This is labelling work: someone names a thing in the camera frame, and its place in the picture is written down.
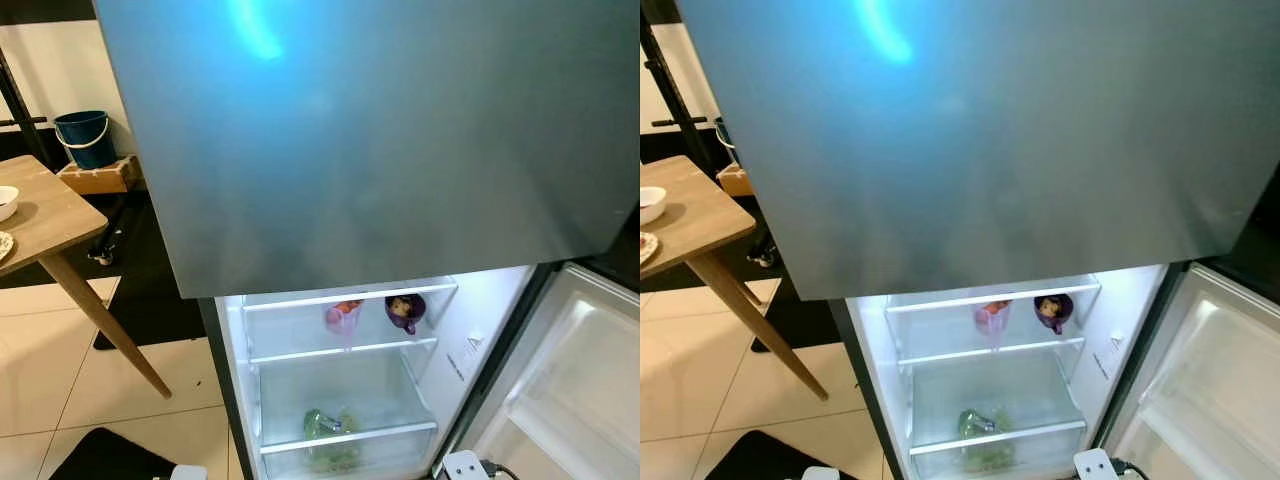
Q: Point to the purple mug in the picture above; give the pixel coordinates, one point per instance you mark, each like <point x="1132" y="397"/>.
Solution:
<point x="1053" y="320"/>
<point x="405" y="320"/>

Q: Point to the fridge compartment door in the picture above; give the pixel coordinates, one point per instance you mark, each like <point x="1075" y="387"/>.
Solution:
<point x="580" y="380"/>
<point x="1220" y="380"/>

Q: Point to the glass fridge shelf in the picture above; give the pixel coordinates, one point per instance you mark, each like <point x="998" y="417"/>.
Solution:
<point x="300" y="352"/>
<point x="940" y="302"/>
<point x="290" y="300"/>
<point x="950" y="355"/>

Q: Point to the floral patterned plate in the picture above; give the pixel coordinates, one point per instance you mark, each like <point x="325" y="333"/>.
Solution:
<point x="4" y="246"/>
<point x="648" y="248"/>

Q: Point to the white ceramic bowl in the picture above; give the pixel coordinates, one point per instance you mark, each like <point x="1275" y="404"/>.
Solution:
<point x="652" y="205"/>
<point x="6" y="203"/>

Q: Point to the light wooden dining table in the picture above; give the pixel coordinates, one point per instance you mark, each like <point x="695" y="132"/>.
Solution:
<point x="700" y="210"/>
<point x="50" y="215"/>

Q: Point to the brown box under bucket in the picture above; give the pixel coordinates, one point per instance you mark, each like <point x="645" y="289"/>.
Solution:
<point x="100" y="178"/>
<point x="735" y="182"/>

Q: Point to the blue bucket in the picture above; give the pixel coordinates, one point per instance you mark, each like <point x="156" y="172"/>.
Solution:
<point x="727" y="140"/>
<point x="85" y="140"/>

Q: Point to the black squat rack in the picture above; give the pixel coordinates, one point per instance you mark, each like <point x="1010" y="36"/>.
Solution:
<point x="22" y="122"/>
<point x="660" y="66"/>

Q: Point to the black foam mat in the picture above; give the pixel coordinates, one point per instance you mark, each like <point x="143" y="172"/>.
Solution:
<point x="800" y="320"/>
<point x="160" y="300"/>

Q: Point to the yellow brown food in mug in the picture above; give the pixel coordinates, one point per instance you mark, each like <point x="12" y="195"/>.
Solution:
<point x="1049" y="305"/>
<point x="401" y="305"/>

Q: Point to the plain black floor mat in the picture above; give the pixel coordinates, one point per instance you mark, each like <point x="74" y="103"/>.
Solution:
<point x="760" y="460"/>
<point x="110" y="460"/>

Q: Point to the grey freezer door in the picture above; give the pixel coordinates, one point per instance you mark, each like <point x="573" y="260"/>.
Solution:
<point x="1000" y="140"/>
<point x="380" y="140"/>

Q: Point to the clear crisper drawer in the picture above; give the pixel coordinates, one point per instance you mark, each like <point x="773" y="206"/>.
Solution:
<point x="1050" y="400"/>
<point x="400" y="400"/>

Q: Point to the pink translucent container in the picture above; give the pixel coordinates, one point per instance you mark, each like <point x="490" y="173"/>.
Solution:
<point x="342" y="320"/>
<point x="993" y="322"/>

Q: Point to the green vegetables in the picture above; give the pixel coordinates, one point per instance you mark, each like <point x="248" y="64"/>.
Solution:
<point x="985" y="430"/>
<point x="330" y="430"/>

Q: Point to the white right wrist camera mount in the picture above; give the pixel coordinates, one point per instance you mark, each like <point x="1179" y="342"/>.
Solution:
<point x="463" y="466"/>
<point x="1095" y="465"/>

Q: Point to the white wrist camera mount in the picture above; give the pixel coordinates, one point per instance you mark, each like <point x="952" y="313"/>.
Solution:
<point x="463" y="466"/>
<point x="188" y="472"/>
<point x="818" y="473"/>
<point x="1095" y="465"/>

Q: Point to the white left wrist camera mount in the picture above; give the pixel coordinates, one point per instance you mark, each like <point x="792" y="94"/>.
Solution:
<point x="188" y="472"/>
<point x="818" y="473"/>

